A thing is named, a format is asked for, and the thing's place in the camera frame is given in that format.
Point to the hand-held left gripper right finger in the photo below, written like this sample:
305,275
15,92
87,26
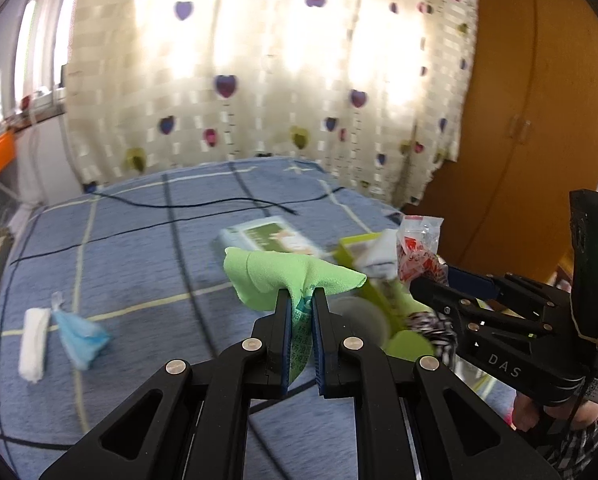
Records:
320,332

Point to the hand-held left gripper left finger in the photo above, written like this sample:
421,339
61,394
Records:
285,332

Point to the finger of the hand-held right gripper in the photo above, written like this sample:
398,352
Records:
471,280
444,297

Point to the black white striped cloth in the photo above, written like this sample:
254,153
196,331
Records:
431,332

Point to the clear packet of orange earplugs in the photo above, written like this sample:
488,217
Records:
419,250

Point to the yellow-green plastic basket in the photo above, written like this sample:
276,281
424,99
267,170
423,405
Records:
404,345

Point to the green cloth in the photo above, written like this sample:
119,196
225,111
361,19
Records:
274,270

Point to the white sock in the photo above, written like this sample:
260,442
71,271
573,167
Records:
379,255

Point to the person's right forearm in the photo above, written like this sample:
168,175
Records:
584,445

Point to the person's right hand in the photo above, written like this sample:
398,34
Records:
526,412

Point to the clear plastic jar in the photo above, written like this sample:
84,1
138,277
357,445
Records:
361,322

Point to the blue wet wipes pack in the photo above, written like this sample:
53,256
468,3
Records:
264,235

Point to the blue checked bed sheet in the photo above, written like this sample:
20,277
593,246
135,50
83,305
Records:
144,250

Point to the wooden wardrobe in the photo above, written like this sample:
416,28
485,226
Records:
529,110

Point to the blue face mask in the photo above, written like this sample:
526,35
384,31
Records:
81,337

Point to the white rolled towel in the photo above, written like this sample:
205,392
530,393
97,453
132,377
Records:
34,345

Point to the window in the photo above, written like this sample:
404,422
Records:
34,50

